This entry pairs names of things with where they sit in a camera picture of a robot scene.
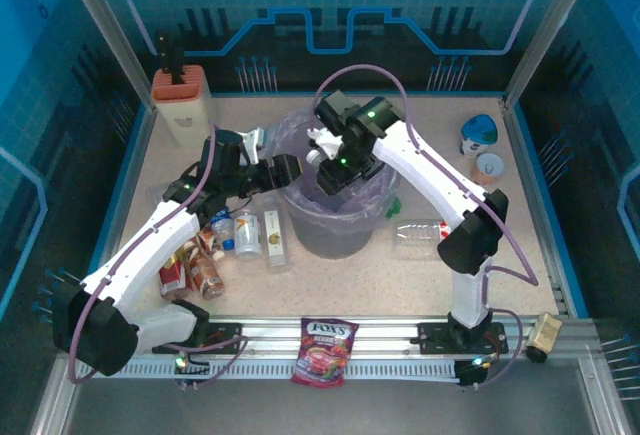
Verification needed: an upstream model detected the clear bottle lime label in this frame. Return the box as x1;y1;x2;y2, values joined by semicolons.
262;197;292;271

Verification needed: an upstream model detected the small white-labelled bottle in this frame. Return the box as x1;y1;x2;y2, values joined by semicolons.
233;208;262;260

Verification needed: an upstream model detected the water bottle blue label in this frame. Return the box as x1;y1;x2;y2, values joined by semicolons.
209;207;237;251

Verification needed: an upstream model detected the brown label plastic bottle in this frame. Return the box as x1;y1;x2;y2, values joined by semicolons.
195;227;226;262
182;238;225;301

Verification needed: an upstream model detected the clear bottle red label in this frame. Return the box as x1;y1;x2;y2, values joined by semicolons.
396;219;455;256

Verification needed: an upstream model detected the purple plastic bin liner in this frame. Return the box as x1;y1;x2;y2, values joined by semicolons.
264;107;401;229

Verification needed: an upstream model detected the grey plastic bin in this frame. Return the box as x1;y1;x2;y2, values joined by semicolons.
277;107;401;261

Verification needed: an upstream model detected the beige knife block orange top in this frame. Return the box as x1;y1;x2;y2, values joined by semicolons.
151;64;214;149

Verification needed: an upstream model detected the blue white carton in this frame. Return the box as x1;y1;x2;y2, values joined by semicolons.
459;113;500;157

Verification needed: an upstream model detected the red gold label bottle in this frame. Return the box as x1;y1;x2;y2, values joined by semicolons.
158;252;189;301

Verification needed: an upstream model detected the tin can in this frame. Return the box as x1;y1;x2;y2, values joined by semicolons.
472;152;504;186

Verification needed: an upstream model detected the purple candy bag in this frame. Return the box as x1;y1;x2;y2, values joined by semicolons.
291;317;360;389

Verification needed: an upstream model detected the small black electronics module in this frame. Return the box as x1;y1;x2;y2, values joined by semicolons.
172;352;211;390
457;354;494;389

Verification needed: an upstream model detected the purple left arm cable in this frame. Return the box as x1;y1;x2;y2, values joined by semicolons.
67;124;250;391

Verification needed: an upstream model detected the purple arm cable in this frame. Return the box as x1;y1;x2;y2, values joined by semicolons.
67;124;250;391
314;64;539;389

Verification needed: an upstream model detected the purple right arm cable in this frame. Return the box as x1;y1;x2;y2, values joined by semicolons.
314;64;539;389

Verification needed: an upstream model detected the black handled knife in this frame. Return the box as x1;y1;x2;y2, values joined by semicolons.
158;32;172;74
169;47;186;84

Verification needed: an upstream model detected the aluminium mounting rail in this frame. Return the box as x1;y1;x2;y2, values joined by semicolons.
149;315;596;359

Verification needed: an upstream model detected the aluminium frame post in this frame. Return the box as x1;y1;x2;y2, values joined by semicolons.
504;0;601;106
55;0;154;106

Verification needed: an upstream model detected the white slotted cable duct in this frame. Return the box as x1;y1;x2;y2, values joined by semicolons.
119;357;461;382

